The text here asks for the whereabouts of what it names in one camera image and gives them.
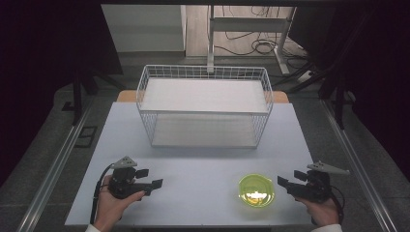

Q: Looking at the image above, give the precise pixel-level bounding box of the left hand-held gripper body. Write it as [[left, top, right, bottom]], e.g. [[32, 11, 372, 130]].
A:
[[107, 156, 153, 200]]

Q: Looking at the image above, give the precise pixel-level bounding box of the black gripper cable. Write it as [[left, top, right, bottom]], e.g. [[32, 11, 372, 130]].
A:
[[328, 184, 346, 225], [89, 162, 116, 225]]

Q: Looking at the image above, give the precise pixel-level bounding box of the white metal desk frame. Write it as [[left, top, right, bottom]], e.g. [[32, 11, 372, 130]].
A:
[[206, 5, 298, 76]]

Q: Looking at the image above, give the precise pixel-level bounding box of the black rectangular floor frame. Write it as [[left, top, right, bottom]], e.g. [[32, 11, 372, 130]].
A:
[[74, 125, 99, 149]]

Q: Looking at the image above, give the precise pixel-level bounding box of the green bowl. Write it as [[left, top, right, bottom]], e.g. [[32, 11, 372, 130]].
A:
[[238, 173, 276, 208]]

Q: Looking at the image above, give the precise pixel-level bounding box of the aluminium floor rail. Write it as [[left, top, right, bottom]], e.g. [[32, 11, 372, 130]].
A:
[[319, 98, 399, 232], [15, 96, 95, 232]]

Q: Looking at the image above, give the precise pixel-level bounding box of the person's left hand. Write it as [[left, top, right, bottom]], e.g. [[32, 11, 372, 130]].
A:
[[93, 174, 147, 232]]

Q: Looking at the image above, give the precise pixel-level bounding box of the person's right hand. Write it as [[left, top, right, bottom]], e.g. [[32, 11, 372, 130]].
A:
[[294, 195, 340, 227]]

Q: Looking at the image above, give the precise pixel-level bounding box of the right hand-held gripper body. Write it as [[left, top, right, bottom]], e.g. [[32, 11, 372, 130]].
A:
[[290, 160, 351, 204]]

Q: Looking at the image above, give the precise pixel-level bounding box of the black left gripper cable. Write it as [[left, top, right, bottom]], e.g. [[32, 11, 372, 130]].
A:
[[89, 162, 116, 225]]

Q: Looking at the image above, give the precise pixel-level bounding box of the white power strip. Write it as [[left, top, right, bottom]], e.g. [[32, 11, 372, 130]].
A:
[[296, 70, 314, 84]]

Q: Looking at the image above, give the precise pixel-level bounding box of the white wire two-tier rack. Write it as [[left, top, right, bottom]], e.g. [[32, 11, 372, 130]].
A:
[[135, 64, 275, 149]]

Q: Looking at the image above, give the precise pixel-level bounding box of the tangle of black floor cables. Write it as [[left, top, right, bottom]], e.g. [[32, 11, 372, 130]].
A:
[[214, 5, 308, 71]]

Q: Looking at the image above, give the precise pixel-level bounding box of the black stand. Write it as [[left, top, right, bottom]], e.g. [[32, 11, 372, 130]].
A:
[[317, 73, 356, 131], [61, 69, 125, 127]]

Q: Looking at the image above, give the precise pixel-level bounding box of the wooden board behind table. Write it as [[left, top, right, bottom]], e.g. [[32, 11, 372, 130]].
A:
[[115, 89, 290, 104]]

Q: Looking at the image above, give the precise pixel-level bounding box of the white cabinet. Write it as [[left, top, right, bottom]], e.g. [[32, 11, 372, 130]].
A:
[[101, 4, 188, 53]]

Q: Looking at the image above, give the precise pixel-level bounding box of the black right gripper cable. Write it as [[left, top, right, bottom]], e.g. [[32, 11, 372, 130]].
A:
[[328, 184, 346, 225]]

